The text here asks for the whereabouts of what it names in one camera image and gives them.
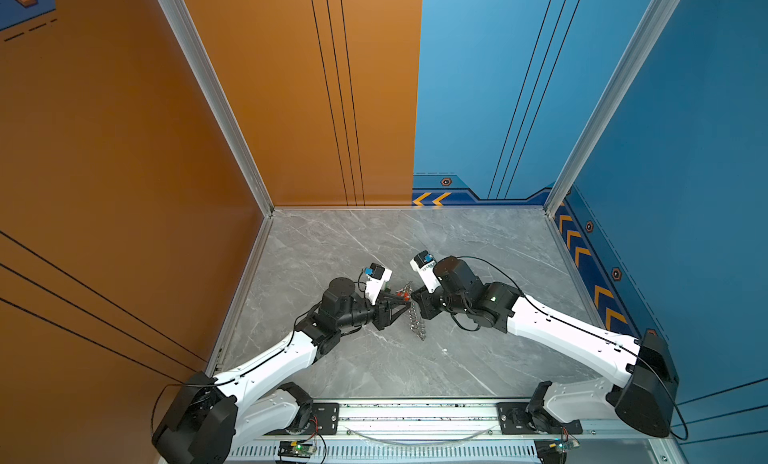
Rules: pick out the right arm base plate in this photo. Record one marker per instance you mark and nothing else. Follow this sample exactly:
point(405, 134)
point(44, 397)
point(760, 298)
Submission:
point(518, 418)

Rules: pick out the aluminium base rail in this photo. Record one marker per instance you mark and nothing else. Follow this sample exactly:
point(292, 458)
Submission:
point(453, 430)

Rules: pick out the aluminium corner post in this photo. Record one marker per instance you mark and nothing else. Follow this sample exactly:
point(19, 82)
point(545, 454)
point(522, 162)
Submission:
point(185, 32)
point(642, 42)

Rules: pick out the green circuit board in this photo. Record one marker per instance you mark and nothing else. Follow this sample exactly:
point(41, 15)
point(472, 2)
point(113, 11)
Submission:
point(295, 452)
point(555, 451)

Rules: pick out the green circuit board right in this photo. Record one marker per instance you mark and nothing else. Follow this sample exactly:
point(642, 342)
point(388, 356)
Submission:
point(555, 451)

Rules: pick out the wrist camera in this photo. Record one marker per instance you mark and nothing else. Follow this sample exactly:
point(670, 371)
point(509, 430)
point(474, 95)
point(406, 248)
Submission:
point(377, 276)
point(423, 264)

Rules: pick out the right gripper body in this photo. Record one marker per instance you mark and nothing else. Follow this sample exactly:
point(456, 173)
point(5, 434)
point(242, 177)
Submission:
point(439, 301)

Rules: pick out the aluminium corner post left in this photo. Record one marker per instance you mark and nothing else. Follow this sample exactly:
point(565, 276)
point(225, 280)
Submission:
point(185, 32)

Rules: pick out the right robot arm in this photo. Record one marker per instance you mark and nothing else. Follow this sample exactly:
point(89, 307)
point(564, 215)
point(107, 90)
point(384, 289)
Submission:
point(636, 380)

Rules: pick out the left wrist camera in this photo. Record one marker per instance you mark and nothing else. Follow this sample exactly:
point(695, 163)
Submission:
point(377, 276)

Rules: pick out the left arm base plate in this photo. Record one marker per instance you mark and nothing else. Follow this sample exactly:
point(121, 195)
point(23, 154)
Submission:
point(323, 417)

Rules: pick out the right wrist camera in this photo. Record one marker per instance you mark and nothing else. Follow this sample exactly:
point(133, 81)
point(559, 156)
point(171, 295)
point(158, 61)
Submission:
point(423, 264)

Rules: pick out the green circuit board left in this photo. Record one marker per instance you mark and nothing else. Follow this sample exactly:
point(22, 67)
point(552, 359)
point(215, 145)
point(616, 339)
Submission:
point(295, 452)

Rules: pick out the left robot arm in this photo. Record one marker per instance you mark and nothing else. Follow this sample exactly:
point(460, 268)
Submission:
point(210, 415)

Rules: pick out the aluminium corner post right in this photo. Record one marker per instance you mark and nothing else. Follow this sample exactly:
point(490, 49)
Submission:
point(642, 42)

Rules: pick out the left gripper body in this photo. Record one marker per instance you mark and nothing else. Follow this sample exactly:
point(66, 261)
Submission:
point(360, 315)

